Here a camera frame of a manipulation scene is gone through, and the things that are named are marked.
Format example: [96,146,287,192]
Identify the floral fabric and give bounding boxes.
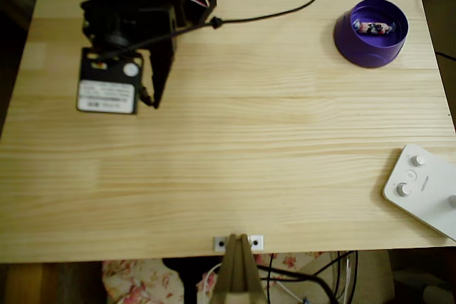
[102,251,321,304]

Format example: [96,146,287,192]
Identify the black metal leg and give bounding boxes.
[162,256,201,304]

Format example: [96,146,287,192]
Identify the white cable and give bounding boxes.
[197,263,224,304]

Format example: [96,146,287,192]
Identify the aluminium extrusion post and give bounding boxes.
[212,233,266,304]

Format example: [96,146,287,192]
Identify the candy red blue white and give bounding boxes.
[352,20,398,36]

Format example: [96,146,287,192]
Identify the purple bowl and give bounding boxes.
[333,0,410,70]

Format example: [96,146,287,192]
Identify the black camera box white label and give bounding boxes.
[76,46,144,115]

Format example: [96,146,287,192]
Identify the black camera cable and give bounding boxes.
[93,0,456,60]

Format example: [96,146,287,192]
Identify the white lamp base with knobs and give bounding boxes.
[381,143,456,242]

